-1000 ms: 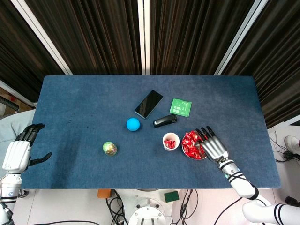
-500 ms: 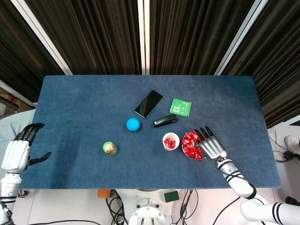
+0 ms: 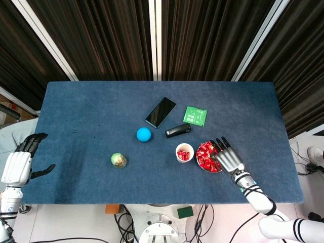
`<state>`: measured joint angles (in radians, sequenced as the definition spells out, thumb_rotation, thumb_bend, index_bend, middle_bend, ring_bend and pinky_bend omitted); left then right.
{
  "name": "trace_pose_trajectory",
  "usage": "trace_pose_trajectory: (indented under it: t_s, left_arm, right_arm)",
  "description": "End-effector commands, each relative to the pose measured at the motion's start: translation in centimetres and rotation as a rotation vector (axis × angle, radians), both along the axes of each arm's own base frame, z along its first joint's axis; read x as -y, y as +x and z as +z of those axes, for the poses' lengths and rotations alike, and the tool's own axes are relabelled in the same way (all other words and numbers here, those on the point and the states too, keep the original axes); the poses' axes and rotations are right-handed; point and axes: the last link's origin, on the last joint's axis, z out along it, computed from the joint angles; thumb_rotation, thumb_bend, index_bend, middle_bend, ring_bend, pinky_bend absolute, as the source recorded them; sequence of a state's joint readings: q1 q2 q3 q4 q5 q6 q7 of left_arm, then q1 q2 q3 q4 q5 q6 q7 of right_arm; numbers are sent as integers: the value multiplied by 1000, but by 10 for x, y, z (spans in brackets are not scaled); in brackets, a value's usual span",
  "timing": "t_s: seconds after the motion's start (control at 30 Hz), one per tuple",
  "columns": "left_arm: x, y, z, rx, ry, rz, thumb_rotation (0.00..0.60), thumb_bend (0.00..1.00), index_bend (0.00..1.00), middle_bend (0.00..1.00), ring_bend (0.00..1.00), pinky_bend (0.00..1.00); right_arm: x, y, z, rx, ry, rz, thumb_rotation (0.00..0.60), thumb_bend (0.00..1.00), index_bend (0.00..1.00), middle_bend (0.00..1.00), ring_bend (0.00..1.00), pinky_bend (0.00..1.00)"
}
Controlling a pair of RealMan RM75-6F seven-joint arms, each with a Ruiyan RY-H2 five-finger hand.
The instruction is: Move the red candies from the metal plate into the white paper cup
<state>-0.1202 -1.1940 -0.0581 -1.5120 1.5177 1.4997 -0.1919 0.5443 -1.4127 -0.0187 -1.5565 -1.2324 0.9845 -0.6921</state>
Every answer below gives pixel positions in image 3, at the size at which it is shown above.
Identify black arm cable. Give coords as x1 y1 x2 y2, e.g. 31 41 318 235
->
226 212 261 243

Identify bowl of red candies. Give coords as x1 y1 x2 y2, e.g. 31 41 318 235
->
195 141 224 174

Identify person's blue jeans leg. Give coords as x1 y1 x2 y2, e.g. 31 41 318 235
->
0 118 38 159

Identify green round can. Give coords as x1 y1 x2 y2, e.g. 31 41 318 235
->
110 152 127 169

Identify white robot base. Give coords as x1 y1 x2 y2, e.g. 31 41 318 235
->
125 204 194 243

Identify white frame post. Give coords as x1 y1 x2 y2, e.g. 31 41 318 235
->
11 0 79 82
148 0 163 82
231 0 291 82

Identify white paper cup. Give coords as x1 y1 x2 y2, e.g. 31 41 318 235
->
175 142 195 164

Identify dark brown curtain panel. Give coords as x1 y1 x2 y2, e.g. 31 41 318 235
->
239 0 324 139
25 0 154 82
161 0 276 82
0 0 71 109

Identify black shoe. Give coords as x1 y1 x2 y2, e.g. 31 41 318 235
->
308 212 324 223

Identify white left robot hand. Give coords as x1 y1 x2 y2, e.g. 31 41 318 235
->
1 132 56 187

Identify black stapler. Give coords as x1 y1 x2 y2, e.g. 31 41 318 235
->
165 123 192 139

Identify blue felt table cloth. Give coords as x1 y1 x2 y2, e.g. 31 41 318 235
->
21 80 304 205

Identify black power adapter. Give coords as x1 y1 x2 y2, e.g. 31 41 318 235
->
306 163 324 175

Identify black ribbed tube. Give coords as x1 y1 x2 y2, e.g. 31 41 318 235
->
0 103 21 122

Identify black smartphone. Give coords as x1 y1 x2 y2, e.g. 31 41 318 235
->
145 97 177 129

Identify blue ball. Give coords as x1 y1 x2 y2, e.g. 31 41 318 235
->
136 127 152 142

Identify black cable bundle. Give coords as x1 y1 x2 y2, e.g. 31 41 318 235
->
184 204 216 243
113 205 139 243

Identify green sachet packet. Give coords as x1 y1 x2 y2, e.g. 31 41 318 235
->
182 105 208 127

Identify white shoe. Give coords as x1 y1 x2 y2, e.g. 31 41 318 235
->
307 146 324 165

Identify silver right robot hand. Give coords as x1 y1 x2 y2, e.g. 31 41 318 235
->
209 136 246 176

